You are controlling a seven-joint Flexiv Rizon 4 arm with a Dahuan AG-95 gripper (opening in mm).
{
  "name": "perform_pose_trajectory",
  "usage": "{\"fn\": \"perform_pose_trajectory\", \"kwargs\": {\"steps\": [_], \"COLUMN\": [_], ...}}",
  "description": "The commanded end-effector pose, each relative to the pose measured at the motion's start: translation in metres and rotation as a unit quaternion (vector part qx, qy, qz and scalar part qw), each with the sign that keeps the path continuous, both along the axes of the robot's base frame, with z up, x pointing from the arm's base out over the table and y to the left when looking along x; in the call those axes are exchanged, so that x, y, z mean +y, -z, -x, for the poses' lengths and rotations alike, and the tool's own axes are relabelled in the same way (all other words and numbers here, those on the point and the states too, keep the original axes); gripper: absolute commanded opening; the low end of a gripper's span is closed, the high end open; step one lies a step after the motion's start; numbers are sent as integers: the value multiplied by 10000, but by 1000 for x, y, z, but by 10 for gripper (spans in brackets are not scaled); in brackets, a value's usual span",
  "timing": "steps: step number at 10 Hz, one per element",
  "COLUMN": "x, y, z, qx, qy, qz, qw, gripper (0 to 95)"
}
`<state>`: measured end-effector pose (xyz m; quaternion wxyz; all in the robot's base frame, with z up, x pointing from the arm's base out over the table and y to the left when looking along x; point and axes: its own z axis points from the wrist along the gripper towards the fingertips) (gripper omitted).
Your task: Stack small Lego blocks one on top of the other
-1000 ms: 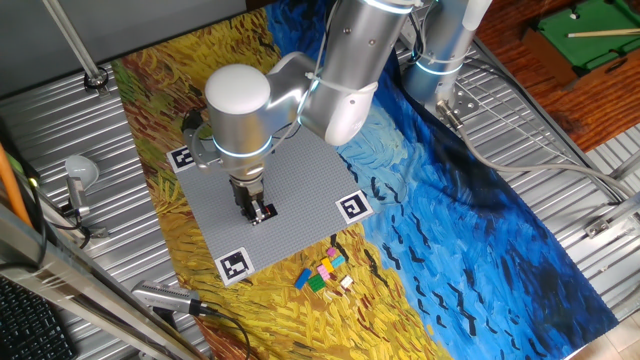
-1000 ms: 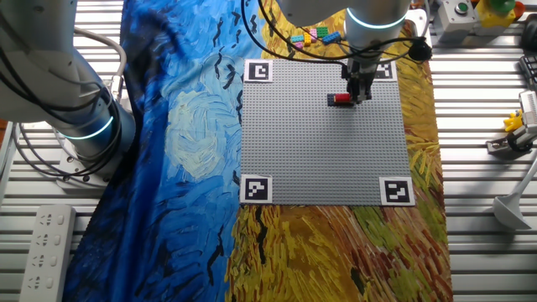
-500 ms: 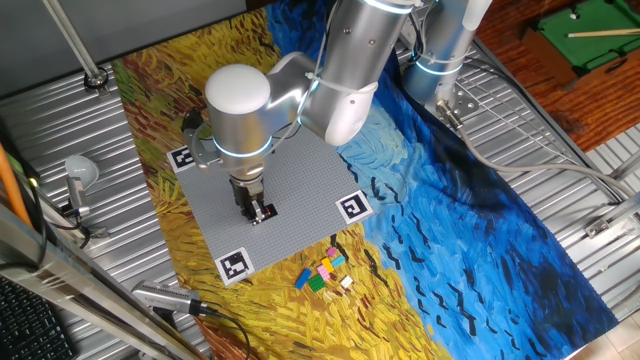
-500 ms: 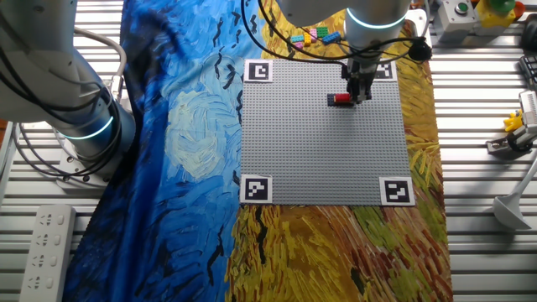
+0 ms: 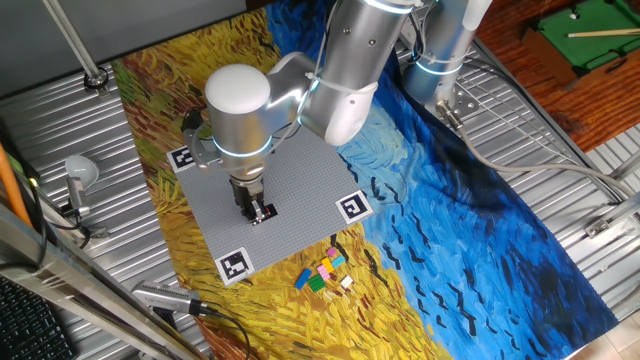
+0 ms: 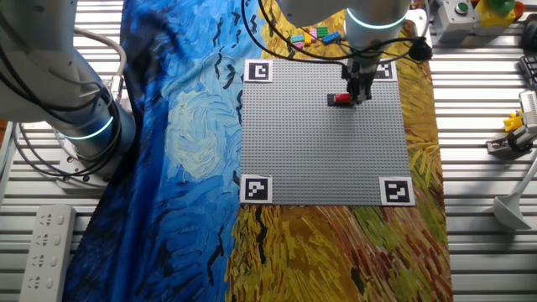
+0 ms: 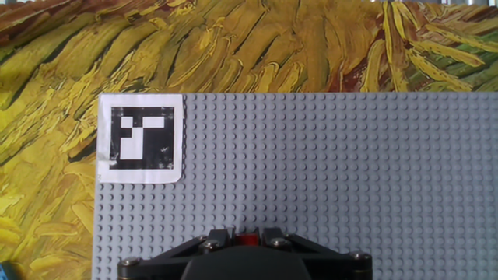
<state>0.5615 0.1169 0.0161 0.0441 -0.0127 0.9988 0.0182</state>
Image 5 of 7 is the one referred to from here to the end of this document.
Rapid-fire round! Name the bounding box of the black white ArUco marker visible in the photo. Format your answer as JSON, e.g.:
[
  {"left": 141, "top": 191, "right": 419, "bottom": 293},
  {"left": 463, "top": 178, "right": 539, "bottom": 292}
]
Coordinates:
[
  {"left": 334, "top": 189, "right": 375, "bottom": 225},
  {"left": 166, "top": 145, "right": 197, "bottom": 174},
  {"left": 213, "top": 246, "right": 256, "bottom": 288}
]

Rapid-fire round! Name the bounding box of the silver ribbed camera device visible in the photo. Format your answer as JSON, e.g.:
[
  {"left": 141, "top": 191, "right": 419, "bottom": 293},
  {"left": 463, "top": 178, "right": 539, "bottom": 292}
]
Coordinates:
[{"left": 130, "top": 279, "right": 209, "bottom": 317}]

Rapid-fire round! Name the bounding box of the thick grey robot cable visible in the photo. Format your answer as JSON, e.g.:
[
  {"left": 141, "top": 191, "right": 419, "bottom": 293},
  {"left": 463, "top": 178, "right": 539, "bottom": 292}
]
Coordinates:
[{"left": 435, "top": 99, "right": 640, "bottom": 201}]

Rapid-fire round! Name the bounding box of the aluminium frame bar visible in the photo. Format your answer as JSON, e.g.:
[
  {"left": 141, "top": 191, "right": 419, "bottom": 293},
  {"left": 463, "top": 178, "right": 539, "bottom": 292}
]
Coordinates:
[{"left": 0, "top": 202, "right": 211, "bottom": 360}]

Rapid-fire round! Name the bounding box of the orange tube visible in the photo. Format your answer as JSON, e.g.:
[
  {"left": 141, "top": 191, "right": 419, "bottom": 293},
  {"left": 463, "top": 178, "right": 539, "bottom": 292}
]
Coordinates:
[{"left": 0, "top": 142, "right": 34, "bottom": 229}]

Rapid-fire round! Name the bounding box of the white dome lamp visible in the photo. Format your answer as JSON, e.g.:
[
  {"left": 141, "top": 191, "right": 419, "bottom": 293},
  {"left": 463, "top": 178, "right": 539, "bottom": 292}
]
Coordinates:
[{"left": 63, "top": 154, "right": 101, "bottom": 221}]

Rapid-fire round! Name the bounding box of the aluminium profile rail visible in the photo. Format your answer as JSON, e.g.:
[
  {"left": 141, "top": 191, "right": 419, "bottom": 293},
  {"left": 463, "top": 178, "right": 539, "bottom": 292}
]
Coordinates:
[
  {"left": 607, "top": 149, "right": 640, "bottom": 182},
  {"left": 583, "top": 192, "right": 640, "bottom": 240}
]

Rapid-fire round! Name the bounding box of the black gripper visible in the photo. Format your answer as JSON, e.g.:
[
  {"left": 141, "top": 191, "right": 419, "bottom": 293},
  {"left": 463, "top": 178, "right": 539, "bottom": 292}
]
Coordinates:
[{"left": 228, "top": 176, "right": 269, "bottom": 226}]

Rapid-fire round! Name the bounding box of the green toy pool table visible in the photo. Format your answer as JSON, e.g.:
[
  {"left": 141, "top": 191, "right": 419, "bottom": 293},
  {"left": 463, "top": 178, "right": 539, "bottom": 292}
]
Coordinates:
[{"left": 522, "top": 0, "right": 640, "bottom": 86}]

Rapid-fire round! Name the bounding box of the wooden cue stick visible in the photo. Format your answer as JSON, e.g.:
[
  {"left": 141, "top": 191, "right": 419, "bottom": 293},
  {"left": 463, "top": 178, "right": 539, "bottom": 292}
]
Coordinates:
[{"left": 567, "top": 28, "right": 640, "bottom": 39}]

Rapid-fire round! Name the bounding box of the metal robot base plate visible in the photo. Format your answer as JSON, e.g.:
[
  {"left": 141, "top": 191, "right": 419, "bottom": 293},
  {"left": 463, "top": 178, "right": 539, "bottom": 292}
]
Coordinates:
[{"left": 433, "top": 82, "right": 481, "bottom": 126}]

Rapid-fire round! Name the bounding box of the black keyboard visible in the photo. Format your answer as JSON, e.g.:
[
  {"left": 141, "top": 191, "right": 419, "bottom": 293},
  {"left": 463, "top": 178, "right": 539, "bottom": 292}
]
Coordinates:
[{"left": 0, "top": 277, "right": 76, "bottom": 360}]

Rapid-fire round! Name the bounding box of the metal pole with round base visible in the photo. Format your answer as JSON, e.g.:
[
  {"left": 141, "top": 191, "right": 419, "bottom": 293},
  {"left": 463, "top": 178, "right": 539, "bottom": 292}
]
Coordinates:
[{"left": 40, "top": 0, "right": 110, "bottom": 96}]

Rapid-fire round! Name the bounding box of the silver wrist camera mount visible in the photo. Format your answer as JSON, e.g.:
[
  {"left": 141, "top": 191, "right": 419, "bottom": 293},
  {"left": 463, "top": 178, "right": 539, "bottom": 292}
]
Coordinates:
[{"left": 180, "top": 108, "right": 221, "bottom": 172}]

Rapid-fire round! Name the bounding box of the painted blue yellow cloth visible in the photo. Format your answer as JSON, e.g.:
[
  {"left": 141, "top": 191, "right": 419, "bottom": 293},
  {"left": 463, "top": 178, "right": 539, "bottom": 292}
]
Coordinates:
[{"left": 110, "top": 0, "right": 621, "bottom": 360}]

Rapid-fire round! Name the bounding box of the black device cable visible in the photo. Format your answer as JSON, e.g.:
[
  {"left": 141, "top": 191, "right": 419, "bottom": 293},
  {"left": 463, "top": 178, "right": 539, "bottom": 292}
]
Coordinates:
[{"left": 197, "top": 304, "right": 252, "bottom": 360}]

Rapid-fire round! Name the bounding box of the grey Lego baseplate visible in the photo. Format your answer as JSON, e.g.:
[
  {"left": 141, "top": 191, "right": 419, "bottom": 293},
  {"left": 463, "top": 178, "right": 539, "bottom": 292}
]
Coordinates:
[{"left": 166, "top": 99, "right": 375, "bottom": 289}]

